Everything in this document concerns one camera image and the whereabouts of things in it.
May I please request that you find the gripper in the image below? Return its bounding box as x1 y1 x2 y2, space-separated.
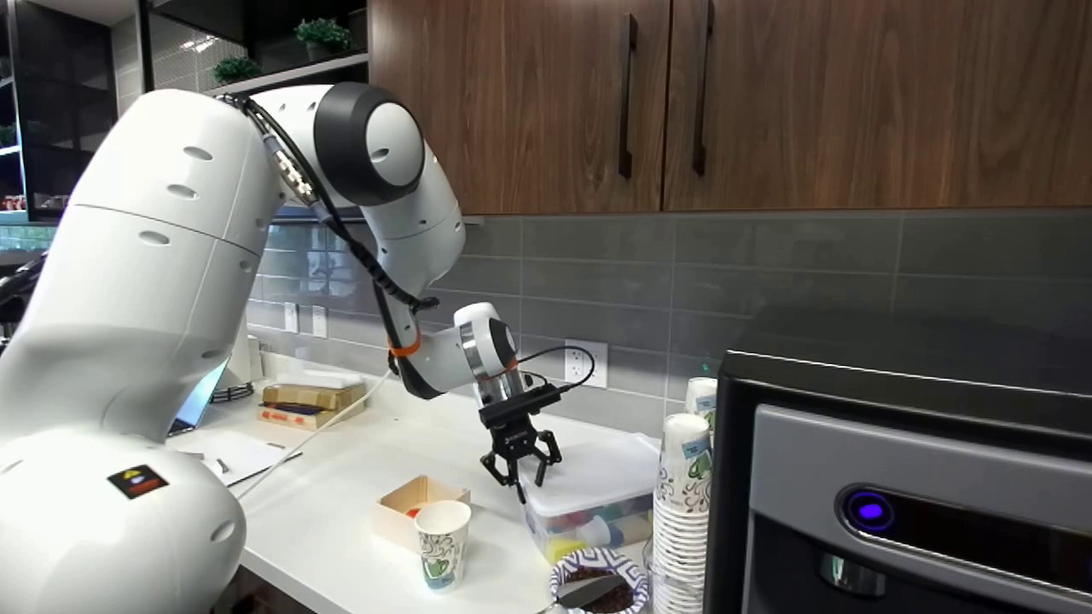
479 421 565 506

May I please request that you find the white lunchbox lid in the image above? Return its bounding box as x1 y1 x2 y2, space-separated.
521 432 663 519

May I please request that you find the clear plastic lunchbox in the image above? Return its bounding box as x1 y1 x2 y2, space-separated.
521 432 663 565

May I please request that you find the heap of colourful small items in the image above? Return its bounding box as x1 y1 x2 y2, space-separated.
539 503 656 559

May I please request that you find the patterned bowl of coffee beans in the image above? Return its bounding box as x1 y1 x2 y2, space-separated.
549 547 651 614

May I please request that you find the printed paper cup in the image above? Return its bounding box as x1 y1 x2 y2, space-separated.
415 500 473 593

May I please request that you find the small open cardboard box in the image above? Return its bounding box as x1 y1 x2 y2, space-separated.
372 475 472 553

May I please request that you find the metal spoon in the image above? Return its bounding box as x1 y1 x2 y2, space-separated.
536 574 630 614

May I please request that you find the stack of printed paper cups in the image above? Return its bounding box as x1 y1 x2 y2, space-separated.
651 413 714 614
684 376 720 430

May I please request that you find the white paper sheet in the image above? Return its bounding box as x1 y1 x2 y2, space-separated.
177 428 303 488

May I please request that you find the laptop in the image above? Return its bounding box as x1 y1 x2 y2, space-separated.
167 358 232 438

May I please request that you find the wooden cabinet door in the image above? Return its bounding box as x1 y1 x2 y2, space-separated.
368 0 672 216
664 0 1092 212

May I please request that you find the black and grey coffee machine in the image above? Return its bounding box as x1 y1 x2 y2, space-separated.
705 305 1092 614

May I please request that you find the potted green plant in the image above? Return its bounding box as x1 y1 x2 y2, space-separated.
211 55 264 85
293 17 356 62

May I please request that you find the dark shelf unit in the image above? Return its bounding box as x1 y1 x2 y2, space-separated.
0 0 119 224

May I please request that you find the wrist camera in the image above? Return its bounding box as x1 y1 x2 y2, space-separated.
479 383 565 429

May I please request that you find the white wall socket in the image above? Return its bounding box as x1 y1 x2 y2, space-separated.
564 339 610 390

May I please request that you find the white cable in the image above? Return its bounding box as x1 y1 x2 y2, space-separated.
234 365 398 501

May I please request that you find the black cabinet door handle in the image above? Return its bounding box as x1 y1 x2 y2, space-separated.
691 0 717 178
618 12 640 181

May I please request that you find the wooden wall cabinet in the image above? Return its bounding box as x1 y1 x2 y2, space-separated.
368 0 1092 216

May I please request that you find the white wall shelf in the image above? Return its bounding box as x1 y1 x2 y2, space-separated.
205 52 370 97

